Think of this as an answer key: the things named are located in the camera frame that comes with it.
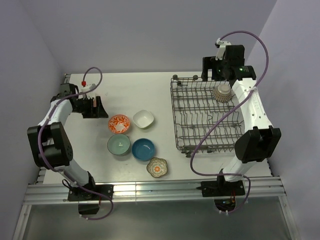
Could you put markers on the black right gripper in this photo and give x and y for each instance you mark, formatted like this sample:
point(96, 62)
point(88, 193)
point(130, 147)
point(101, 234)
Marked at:
point(209, 62)

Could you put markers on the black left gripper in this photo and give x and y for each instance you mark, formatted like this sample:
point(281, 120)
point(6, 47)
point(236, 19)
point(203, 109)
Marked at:
point(96, 112)

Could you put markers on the orange floral patterned bowl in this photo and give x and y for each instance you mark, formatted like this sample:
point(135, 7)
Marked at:
point(119, 124)

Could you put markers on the brown patterned ceramic bowl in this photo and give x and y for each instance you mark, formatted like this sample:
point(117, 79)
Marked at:
point(222, 93)

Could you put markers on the pale green ceramic bowl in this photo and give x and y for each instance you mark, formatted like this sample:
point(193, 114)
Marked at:
point(118, 144)

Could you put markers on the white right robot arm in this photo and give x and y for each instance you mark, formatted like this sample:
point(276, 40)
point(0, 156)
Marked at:
point(260, 138)

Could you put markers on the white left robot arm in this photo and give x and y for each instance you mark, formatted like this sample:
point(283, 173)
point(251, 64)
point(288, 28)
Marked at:
point(49, 143)

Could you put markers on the small flower shaped patterned dish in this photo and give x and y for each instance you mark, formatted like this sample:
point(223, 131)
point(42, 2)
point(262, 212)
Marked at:
point(157, 167)

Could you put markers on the white square bowl green outside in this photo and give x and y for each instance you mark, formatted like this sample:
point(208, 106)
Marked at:
point(143, 119)

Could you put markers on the blue ceramic bowl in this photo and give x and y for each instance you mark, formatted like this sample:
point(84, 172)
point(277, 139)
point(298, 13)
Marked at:
point(143, 149)

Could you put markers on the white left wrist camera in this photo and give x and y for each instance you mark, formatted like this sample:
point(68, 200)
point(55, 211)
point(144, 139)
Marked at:
point(88, 89)

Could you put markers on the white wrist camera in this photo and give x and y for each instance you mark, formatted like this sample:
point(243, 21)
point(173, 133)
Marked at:
point(221, 47)
point(88, 89)

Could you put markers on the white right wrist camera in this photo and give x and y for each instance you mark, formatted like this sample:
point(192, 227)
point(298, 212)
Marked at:
point(221, 47)

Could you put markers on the grey wire dish rack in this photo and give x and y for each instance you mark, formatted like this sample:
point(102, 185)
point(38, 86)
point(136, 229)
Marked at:
point(195, 112)

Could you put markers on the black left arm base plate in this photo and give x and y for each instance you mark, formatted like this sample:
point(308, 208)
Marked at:
point(105, 193)

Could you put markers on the aluminium frame rail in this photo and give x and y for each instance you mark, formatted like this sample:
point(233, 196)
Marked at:
point(149, 191)

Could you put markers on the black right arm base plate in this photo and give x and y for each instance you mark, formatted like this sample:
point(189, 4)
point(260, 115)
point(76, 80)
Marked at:
point(221, 189)

